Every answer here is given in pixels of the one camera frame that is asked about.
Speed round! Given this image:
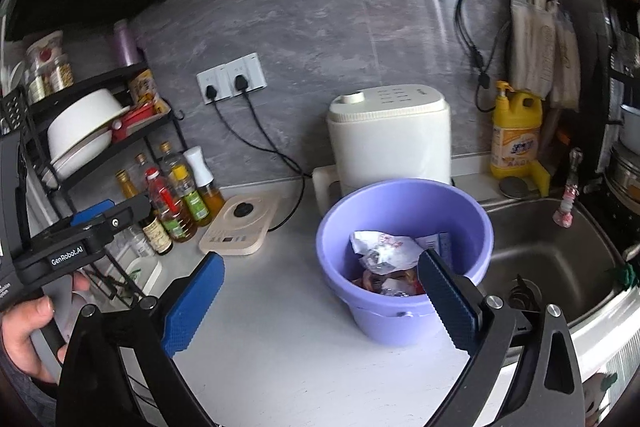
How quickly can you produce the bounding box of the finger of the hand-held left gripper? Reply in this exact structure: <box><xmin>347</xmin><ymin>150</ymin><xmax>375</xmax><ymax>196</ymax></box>
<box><xmin>31</xmin><ymin>199</ymin><xmax>117</xmax><ymax>249</ymax></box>
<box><xmin>75</xmin><ymin>194</ymin><xmax>152</xmax><ymax>253</ymax></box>

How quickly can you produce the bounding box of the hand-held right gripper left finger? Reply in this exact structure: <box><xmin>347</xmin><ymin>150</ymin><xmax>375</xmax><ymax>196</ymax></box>
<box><xmin>55</xmin><ymin>252</ymin><xmax>227</xmax><ymax>427</ymax></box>

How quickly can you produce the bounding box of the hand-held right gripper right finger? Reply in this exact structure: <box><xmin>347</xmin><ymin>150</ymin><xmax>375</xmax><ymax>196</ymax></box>
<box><xmin>417</xmin><ymin>249</ymin><xmax>583</xmax><ymax>427</ymax></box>

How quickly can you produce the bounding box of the white wrapper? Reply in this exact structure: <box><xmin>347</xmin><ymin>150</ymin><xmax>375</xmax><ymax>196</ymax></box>
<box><xmin>350</xmin><ymin>231</ymin><xmax>426</xmax><ymax>278</ymax></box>

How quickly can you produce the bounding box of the purple plastic bucket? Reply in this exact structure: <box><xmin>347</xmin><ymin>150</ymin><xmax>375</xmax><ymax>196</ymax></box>
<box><xmin>315</xmin><ymin>178</ymin><xmax>495</xmax><ymax>348</ymax></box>

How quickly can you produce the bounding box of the person's left hand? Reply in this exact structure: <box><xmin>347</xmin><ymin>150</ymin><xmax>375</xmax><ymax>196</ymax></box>
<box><xmin>0</xmin><ymin>296</ymin><xmax>62</xmax><ymax>384</ymax></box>

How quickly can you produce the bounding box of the amber bottle yellow cap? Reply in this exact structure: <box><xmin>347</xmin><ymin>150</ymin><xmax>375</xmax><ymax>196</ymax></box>
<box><xmin>115</xmin><ymin>169</ymin><xmax>141</xmax><ymax>200</ymax></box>

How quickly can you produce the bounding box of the clear bottle white cap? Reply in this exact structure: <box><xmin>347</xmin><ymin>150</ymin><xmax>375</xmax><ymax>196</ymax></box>
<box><xmin>120</xmin><ymin>227</ymin><xmax>156</xmax><ymax>258</ymax></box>

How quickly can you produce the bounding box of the red cap oil bottle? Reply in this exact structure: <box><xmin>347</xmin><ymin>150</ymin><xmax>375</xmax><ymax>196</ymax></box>
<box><xmin>145</xmin><ymin>167</ymin><xmax>198</xmax><ymax>243</ymax></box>

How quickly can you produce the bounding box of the slim bottle gold cap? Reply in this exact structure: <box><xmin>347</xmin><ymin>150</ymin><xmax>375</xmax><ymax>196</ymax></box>
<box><xmin>134</xmin><ymin>153</ymin><xmax>156</xmax><ymax>188</ymax></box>

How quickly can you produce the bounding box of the white dish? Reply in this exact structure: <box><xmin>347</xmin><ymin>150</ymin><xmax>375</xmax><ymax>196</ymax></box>
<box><xmin>50</xmin><ymin>129</ymin><xmax>113</xmax><ymax>180</ymax></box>

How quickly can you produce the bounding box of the white bowl with packet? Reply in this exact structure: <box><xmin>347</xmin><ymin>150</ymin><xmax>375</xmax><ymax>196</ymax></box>
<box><xmin>125</xmin><ymin>254</ymin><xmax>163</xmax><ymax>298</ymax></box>

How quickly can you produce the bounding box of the yellow cap green label bottle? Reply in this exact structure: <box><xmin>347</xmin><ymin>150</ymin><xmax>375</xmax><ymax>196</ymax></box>
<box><xmin>170</xmin><ymin>164</ymin><xmax>211</xmax><ymax>228</ymax></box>

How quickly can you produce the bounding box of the clear bottle gold cap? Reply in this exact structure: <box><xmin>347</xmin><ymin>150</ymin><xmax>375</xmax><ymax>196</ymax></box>
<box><xmin>159</xmin><ymin>142</ymin><xmax>188</xmax><ymax>178</ymax></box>

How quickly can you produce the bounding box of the red plastic kitchen tool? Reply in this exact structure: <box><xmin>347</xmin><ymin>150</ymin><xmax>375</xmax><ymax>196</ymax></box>
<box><xmin>111</xmin><ymin>104</ymin><xmax>161</xmax><ymax>142</ymax></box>

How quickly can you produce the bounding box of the large white bowl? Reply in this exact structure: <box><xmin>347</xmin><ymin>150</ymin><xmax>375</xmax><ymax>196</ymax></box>
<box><xmin>47</xmin><ymin>88</ymin><xmax>132</xmax><ymax>158</ymax></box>

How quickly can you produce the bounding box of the steel kitchen sink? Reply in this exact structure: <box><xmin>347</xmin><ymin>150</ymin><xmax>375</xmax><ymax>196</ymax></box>
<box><xmin>480</xmin><ymin>197</ymin><xmax>636</xmax><ymax>333</ymax></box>

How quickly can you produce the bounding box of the beige kitchen scale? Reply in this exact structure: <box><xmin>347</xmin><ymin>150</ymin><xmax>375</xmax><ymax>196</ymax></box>
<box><xmin>198</xmin><ymin>192</ymin><xmax>281</xmax><ymax>256</ymax></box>

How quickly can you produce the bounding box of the yellow snack packet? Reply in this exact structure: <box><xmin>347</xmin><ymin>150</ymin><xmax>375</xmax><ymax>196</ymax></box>
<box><xmin>129</xmin><ymin>69</ymin><xmax>168</xmax><ymax>115</ymax></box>

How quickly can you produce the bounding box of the black metal kitchen rack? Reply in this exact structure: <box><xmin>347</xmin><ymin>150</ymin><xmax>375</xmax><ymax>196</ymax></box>
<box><xmin>0</xmin><ymin>62</ymin><xmax>186</xmax><ymax>308</ymax></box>

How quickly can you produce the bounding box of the round metal sink strainer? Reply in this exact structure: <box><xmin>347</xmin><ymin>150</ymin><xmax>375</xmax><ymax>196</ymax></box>
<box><xmin>500</xmin><ymin>176</ymin><xmax>533</xmax><ymax>198</ymax></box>

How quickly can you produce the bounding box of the yellow sponge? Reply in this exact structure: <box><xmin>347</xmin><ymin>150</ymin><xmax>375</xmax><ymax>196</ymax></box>
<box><xmin>530</xmin><ymin>161</ymin><xmax>552</xmax><ymax>198</ymax></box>

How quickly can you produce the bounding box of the labelled food jar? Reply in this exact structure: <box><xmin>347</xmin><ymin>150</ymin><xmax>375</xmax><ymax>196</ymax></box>
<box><xmin>25</xmin><ymin>31</ymin><xmax>75</xmax><ymax>100</ymax></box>

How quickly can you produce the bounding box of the pink plastic faucet nozzle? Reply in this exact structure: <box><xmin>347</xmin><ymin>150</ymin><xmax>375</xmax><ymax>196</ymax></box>
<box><xmin>552</xmin><ymin>148</ymin><xmax>586</xmax><ymax>228</ymax></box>

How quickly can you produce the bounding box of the purple cylinder bottle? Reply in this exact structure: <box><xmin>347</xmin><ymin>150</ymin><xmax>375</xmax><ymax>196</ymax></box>
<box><xmin>112</xmin><ymin>19</ymin><xmax>141</xmax><ymax>68</ymax></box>

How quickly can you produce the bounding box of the white air fryer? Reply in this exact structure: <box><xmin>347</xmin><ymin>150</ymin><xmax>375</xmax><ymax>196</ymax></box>
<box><xmin>312</xmin><ymin>84</ymin><xmax>453</xmax><ymax>208</ymax></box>

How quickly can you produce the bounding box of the yellow detergent bottle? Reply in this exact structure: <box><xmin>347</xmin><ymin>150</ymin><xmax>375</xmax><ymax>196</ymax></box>
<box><xmin>489</xmin><ymin>80</ymin><xmax>543</xmax><ymax>180</ymax></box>

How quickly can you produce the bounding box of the green scrubber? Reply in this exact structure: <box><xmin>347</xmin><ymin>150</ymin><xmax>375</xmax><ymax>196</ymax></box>
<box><xmin>615</xmin><ymin>262</ymin><xmax>640</xmax><ymax>290</ymax></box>

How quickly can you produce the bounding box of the steel pot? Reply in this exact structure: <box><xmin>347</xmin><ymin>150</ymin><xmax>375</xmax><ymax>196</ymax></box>
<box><xmin>605</xmin><ymin>142</ymin><xmax>640</xmax><ymax>208</ymax></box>

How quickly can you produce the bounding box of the white storage container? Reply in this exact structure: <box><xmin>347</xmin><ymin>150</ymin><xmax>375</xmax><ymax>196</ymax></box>
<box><xmin>620</xmin><ymin>104</ymin><xmax>640</xmax><ymax>142</ymax></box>

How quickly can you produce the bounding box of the beige hanging cloth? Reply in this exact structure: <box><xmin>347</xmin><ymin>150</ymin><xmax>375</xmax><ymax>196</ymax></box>
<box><xmin>509</xmin><ymin>0</ymin><xmax>582</xmax><ymax>112</ymax></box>

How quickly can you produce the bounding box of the black dish rack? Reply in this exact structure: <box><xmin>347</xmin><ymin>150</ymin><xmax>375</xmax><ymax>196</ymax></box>
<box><xmin>595</xmin><ymin>0</ymin><xmax>640</xmax><ymax>208</ymax></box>

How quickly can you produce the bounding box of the black power cable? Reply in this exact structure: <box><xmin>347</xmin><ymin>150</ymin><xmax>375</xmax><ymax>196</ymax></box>
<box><xmin>212</xmin><ymin>101</ymin><xmax>316</xmax><ymax>178</ymax></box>
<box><xmin>244</xmin><ymin>92</ymin><xmax>307</xmax><ymax>232</ymax></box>

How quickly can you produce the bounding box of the white wall socket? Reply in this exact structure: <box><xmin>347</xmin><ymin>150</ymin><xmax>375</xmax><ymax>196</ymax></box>
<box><xmin>196</xmin><ymin>64</ymin><xmax>231</xmax><ymax>106</ymax></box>
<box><xmin>225</xmin><ymin>52</ymin><xmax>267</xmax><ymax>96</ymax></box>

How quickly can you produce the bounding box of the black hanging cable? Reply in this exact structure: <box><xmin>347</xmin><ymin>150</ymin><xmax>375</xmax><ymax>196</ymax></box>
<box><xmin>454</xmin><ymin>0</ymin><xmax>513</xmax><ymax>114</ymax></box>

